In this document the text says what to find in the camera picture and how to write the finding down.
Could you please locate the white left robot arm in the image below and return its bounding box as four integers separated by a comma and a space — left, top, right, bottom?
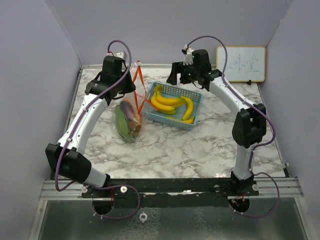
45, 52, 136, 198

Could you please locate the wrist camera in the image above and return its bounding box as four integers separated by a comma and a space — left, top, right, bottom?
114, 51, 128, 61
181, 44, 194, 66

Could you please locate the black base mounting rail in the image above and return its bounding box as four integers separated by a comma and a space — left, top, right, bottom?
82, 178, 259, 209

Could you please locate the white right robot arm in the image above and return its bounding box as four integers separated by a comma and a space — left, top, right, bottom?
166, 48, 267, 196

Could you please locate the yellow banana bunch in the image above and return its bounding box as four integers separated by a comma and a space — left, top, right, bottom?
150, 84, 186, 115

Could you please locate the green leaf vegetable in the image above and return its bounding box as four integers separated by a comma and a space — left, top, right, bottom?
115, 105, 136, 143

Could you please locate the brown kiwi fruit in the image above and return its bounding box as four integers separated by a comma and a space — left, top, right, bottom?
129, 121, 142, 138

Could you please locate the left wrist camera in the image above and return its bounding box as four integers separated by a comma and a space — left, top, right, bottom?
114, 51, 128, 61

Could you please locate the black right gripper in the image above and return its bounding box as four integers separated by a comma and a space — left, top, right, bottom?
166, 61, 199, 86

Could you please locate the small whiteboard wooden frame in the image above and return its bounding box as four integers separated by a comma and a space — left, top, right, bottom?
216, 45, 266, 83

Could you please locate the dark purple eggplant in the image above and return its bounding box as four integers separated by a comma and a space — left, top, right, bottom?
119, 100, 137, 121

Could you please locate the light blue plastic basket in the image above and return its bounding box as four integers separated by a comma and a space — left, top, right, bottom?
141, 81, 204, 131

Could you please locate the single yellow banana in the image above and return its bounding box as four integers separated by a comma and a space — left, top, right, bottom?
182, 96, 194, 121

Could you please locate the clear zip bag orange zipper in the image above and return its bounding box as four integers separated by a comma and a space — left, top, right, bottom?
114, 93, 143, 143

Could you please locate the aluminium front frame rail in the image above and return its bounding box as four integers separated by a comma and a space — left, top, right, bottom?
39, 177, 304, 201

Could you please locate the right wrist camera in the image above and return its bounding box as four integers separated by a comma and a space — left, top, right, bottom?
181, 44, 194, 66

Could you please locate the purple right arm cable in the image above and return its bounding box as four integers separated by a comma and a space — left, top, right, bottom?
186, 35, 280, 218

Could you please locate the clear zip bag red zipper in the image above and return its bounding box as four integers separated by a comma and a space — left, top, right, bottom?
132, 60, 159, 115

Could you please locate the orange papaya slice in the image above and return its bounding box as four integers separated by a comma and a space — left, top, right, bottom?
128, 99, 142, 124

